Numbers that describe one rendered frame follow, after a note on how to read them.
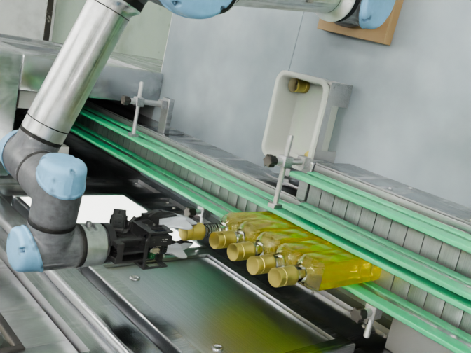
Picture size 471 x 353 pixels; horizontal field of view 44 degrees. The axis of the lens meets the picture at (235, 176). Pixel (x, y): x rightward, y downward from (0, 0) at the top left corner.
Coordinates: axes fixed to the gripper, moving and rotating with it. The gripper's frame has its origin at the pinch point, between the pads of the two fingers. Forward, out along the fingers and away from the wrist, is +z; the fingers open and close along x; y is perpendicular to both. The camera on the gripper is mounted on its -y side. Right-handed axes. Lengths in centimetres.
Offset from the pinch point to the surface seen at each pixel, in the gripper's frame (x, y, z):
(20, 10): 30, -359, 92
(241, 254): 0.4, 13.2, 3.3
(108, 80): 19, -84, 23
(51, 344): -16.5, 5.0, -28.0
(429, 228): 13.8, 37.5, 23.1
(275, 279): 0.3, 23.6, 2.5
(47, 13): 31, -361, 113
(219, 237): 1.5, 6.9, 2.6
